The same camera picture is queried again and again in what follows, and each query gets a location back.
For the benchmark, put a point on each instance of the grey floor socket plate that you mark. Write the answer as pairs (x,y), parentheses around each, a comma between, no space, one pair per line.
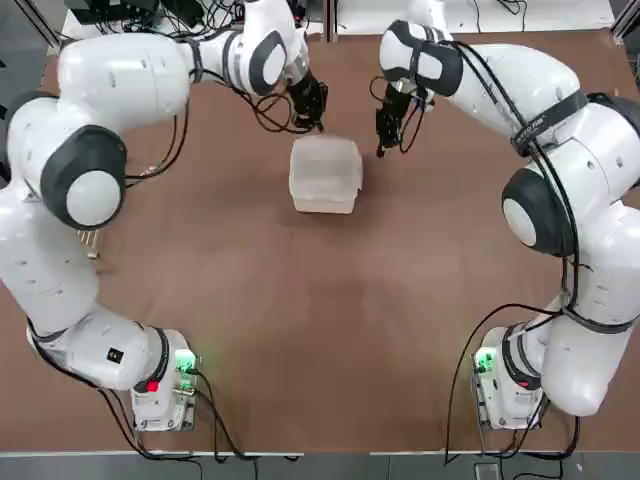
(486,471)

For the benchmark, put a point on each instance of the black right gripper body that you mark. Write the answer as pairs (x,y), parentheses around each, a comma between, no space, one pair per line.
(397,107)

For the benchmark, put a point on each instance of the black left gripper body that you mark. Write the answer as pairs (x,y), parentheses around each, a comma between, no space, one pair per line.
(310,92)

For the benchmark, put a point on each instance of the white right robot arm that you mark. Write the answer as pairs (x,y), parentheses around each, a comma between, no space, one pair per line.
(525,75)

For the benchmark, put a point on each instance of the aluminium frame post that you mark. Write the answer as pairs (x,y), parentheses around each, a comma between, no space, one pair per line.
(625,20)
(330,20)

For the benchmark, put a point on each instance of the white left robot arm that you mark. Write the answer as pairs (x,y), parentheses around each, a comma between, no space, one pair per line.
(125,75)

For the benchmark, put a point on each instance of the white plastic preservation box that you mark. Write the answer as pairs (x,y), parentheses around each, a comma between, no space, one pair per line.
(325,206)

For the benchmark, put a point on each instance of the grey frame post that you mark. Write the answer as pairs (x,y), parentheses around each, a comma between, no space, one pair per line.
(50,40)

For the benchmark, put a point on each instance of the translucent white box lid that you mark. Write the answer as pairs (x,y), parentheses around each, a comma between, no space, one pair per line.
(325,165)

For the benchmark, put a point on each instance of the black electronics box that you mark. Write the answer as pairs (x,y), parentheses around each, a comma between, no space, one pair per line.
(115,10)

